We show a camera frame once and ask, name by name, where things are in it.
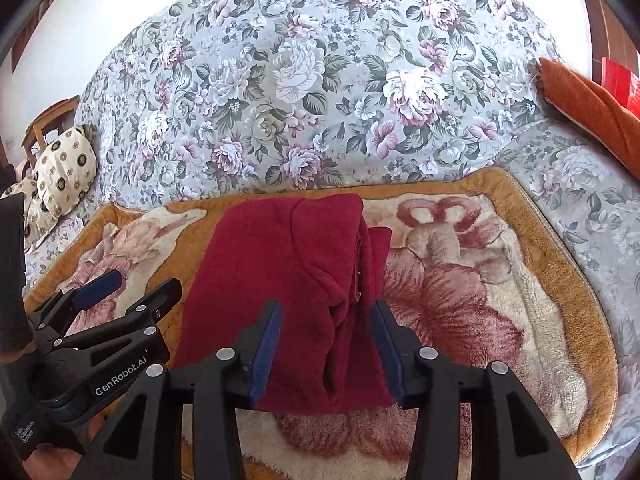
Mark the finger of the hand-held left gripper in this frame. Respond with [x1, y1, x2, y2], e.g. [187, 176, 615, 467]
[27, 269, 124, 336]
[50, 277, 183, 361]

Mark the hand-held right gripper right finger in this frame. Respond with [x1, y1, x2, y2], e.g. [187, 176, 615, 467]
[370, 300, 583, 480]

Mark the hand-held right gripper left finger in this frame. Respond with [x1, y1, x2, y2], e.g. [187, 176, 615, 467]
[70, 300, 283, 480]

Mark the dark red fleece garment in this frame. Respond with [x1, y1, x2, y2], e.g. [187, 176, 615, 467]
[172, 192, 401, 416]

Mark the cream dotted cushion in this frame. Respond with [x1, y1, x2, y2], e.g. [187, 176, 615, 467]
[0, 177, 56, 253]
[37, 126, 98, 217]

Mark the plush flower blanket orange border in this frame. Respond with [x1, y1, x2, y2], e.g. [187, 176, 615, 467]
[22, 167, 618, 480]

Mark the wooden chair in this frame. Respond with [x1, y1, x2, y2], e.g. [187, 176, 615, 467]
[21, 95, 81, 168]

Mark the floral sofa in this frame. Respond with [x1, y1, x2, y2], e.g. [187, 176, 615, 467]
[20, 0, 640, 476]

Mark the orange velvet cushion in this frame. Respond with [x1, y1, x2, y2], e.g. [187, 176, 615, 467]
[539, 57, 640, 181]

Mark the red box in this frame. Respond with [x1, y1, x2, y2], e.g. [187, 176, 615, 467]
[600, 57, 640, 111]

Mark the wooden door frame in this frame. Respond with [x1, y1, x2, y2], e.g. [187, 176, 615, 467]
[582, 0, 640, 68]

